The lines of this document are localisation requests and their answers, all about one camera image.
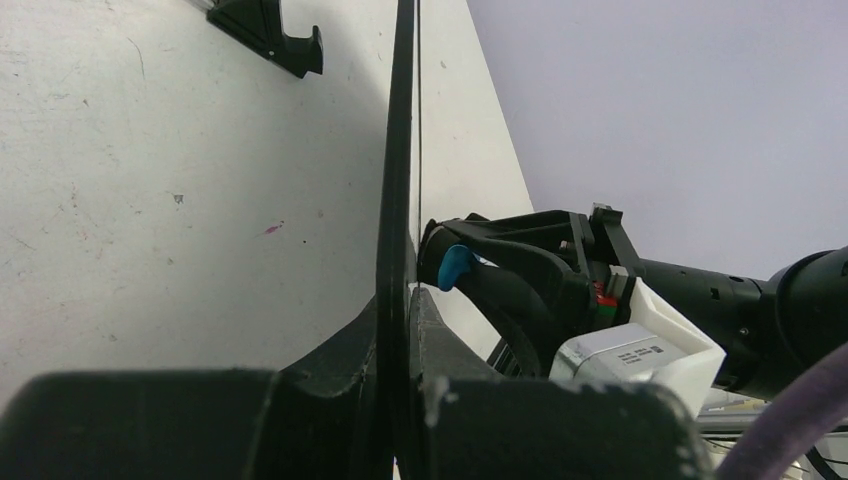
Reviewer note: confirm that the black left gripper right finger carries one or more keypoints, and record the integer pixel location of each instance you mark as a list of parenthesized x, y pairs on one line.
[(469, 422)]

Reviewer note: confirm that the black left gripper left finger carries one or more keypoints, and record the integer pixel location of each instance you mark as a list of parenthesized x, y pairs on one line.
[(315, 419)]

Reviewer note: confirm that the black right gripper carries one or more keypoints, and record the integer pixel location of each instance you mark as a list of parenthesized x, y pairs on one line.
[(530, 295)]

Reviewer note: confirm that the small black-framed whiteboard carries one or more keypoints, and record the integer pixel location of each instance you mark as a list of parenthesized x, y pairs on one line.
[(397, 384)]

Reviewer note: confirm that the blue whiteboard eraser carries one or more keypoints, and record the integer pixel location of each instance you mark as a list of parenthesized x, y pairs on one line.
[(443, 257)]

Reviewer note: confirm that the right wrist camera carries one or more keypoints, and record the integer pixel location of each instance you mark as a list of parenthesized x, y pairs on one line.
[(658, 345)]

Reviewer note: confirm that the wire whiteboard stand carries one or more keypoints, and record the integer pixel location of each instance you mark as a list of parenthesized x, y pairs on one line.
[(258, 25)]

